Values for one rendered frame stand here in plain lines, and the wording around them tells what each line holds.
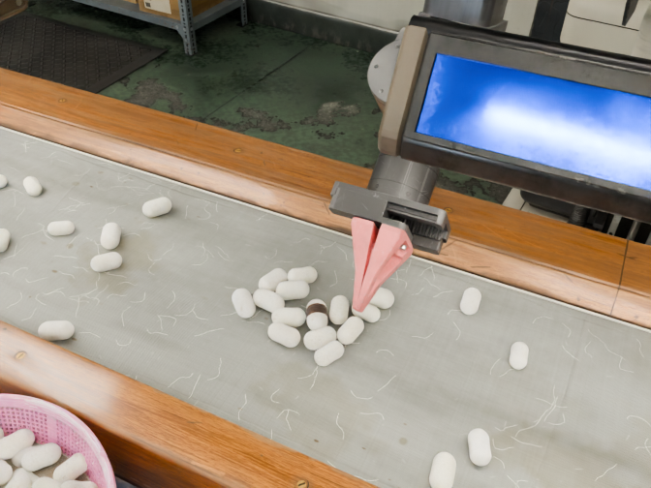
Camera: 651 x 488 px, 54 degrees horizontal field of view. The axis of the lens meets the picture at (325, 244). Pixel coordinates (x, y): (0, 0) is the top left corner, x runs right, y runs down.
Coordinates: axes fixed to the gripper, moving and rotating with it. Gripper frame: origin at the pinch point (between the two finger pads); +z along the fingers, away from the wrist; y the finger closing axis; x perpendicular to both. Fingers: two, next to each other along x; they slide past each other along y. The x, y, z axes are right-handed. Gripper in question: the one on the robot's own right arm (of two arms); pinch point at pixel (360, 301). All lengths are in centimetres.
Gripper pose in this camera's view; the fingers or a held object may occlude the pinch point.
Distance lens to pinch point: 56.6
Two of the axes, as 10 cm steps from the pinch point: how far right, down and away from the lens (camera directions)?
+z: -3.4, 9.3, -1.6
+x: 2.5, 2.5, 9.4
